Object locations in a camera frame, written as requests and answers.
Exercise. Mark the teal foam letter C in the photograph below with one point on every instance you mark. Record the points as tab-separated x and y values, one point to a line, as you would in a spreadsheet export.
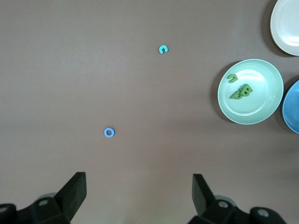
160	47

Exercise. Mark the green foam letter U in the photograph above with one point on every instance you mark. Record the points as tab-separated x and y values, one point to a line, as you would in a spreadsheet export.
234	76

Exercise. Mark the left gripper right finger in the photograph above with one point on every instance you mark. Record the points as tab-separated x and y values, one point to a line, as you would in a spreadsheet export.
210	207

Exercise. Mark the green foam letter P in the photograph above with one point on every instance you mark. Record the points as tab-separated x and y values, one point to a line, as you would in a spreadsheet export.
234	96

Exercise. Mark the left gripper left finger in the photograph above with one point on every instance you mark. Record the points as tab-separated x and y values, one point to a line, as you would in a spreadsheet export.
67	200

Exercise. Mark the beige plate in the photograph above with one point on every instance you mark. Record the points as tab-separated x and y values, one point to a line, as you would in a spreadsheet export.
287	28

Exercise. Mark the blue foam letter O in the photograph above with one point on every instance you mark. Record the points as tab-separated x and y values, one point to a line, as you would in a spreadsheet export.
105	132

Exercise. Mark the blue plate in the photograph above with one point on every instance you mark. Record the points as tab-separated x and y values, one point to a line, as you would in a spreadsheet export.
293	109

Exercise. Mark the green plate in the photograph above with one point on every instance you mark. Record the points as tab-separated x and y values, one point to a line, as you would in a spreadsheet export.
261	109

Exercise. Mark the green foam letter B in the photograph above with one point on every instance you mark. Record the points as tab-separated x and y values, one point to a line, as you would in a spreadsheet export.
244	86

